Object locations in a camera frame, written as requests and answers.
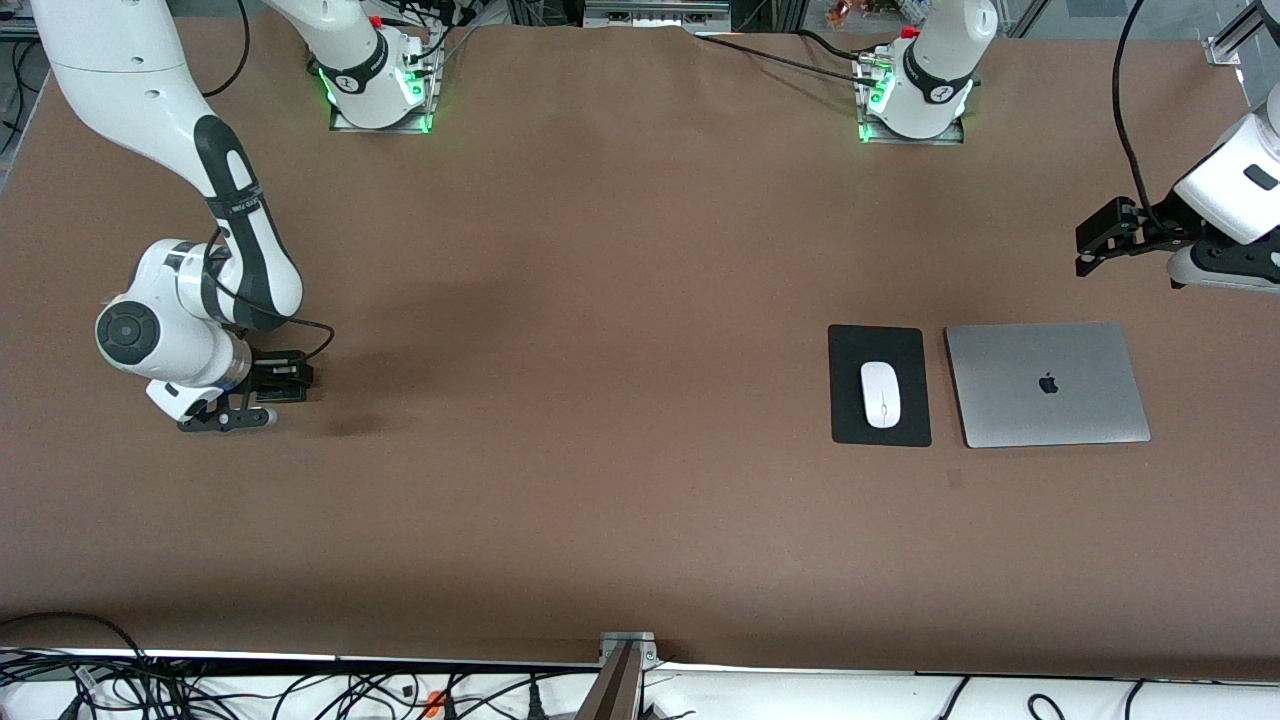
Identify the white computer mouse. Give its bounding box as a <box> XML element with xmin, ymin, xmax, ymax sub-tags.
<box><xmin>860</xmin><ymin>361</ymin><xmax>902</xmax><ymax>429</ymax></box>

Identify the black mouse pad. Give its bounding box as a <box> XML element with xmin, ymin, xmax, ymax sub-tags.
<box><xmin>828</xmin><ymin>324</ymin><xmax>933</xmax><ymax>447</ymax></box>

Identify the silver laptop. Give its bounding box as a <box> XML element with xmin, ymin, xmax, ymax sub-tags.
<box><xmin>945</xmin><ymin>321</ymin><xmax>1152</xmax><ymax>449</ymax></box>

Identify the brown support beam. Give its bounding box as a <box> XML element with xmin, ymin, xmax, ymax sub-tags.
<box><xmin>578</xmin><ymin>642</ymin><xmax>643</xmax><ymax>720</ymax></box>

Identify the grey metal box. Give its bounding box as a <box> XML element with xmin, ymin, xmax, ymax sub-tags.
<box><xmin>585</xmin><ymin>0</ymin><xmax>731</xmax><ymax>31</ymax></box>

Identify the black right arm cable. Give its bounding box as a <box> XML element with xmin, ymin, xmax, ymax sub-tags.
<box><xmin>200</xmin><ymin>0</ymin><xmax>337</xmax><ymax>366</ymax></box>

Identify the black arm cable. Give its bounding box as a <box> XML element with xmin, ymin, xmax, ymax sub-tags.
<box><xmin>200</xmin><ymin>0</ymin><xmax>337</xmax><ymax>366</ymax></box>
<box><xmin>1111</xmin><ymin>0</ymin><xmax>1177</xmax><ymax>237</ymax></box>

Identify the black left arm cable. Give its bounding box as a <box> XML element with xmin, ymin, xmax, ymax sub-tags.
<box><xmin>1111</xmin><ymin>0</ymin><xmax>1177</xmax><ymax>237</ymax></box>

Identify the aluminium frame profile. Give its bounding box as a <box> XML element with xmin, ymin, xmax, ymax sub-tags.
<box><xmin>1205</xmin><ymin>0</ymin><xmax>1280</xmax><ymax>67</ymax></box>

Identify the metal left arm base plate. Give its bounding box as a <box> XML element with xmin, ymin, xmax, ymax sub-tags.
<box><xmin>855</xmin><ymin>50</ymin><xmax>967</xmax><ymax>146</ymax></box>

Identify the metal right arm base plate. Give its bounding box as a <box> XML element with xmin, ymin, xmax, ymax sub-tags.
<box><xmin>328</xmin><ymin>25</ymin><xmax>441</xmax><ymax>134</ymax></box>

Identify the black looped floor cable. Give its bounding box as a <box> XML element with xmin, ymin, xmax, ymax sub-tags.
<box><xmin>0</xmin><ymin>612</ymin><xmax>153</xmax><ymax>720</ymax></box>

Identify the black cable on table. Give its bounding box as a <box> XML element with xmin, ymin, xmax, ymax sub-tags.
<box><xmin>690</xmin><ymin>33</ymin><xmax>867</xmax><ymax>79</ymax></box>

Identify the metal table edge bracket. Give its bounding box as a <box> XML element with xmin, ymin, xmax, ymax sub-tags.
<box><xmin>599</xmin><ymin>631</ymin><xmax>658</xmax><ymax>669</ymax></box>

